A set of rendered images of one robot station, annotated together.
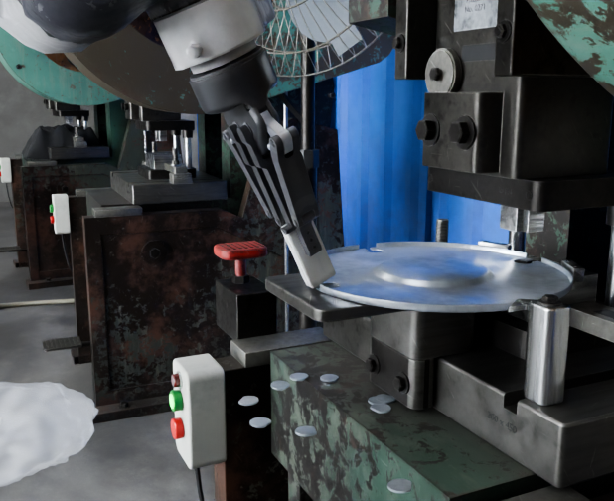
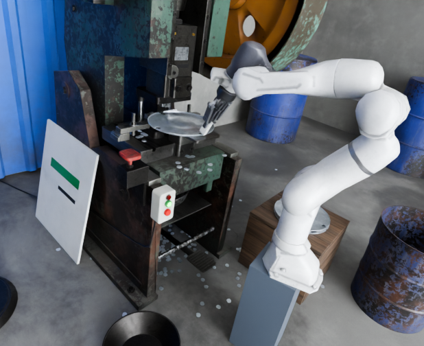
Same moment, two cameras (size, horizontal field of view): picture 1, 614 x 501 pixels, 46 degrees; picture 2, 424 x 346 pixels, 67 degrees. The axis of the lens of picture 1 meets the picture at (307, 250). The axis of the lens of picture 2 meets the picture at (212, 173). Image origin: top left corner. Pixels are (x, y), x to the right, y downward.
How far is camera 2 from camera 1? 1.68 m
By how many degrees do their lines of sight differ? 106
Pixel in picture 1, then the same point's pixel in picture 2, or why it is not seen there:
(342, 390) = (184, 160)
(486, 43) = (184, 64)
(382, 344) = (184, 145)
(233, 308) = (146, 171)
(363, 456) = (202, 165)
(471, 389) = not seen: hidden behind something
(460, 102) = (187, 79)
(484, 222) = not seen: outside the picture
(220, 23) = not seen: hidden behind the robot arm
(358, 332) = (160, 152)
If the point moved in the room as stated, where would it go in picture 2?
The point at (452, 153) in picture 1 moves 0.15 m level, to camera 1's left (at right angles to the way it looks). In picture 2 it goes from (184, 93) to (195, 104)
